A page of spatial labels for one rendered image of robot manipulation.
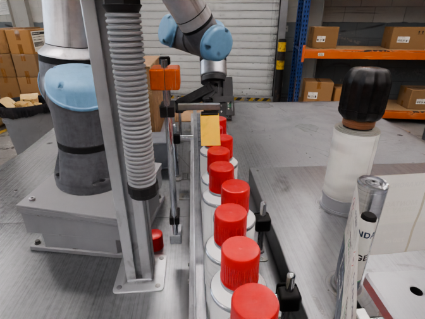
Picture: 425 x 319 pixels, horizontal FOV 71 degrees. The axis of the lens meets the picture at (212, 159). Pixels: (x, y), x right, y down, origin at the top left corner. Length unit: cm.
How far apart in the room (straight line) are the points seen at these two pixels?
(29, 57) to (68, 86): 348
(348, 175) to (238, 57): 420
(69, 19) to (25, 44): 335
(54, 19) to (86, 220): 40
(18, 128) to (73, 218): 234
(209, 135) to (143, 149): 18
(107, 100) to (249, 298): 30
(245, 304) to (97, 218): 42
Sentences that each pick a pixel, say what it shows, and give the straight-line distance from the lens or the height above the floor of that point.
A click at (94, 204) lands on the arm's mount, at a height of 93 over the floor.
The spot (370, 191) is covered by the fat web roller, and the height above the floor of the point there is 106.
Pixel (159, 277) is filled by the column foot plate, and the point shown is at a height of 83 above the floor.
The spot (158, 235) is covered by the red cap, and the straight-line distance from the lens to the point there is 63.
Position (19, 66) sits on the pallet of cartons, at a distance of 415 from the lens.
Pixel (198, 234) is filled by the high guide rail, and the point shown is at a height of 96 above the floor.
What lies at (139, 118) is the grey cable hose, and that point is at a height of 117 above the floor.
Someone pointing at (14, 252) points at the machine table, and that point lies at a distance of 75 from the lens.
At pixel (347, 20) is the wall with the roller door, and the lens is 503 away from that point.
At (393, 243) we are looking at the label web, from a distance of 56.
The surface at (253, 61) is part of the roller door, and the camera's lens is 476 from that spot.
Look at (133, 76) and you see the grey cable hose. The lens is 30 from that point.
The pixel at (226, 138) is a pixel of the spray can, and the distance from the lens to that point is 48.
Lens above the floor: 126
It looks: 25 degrees down
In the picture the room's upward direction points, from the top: straight up
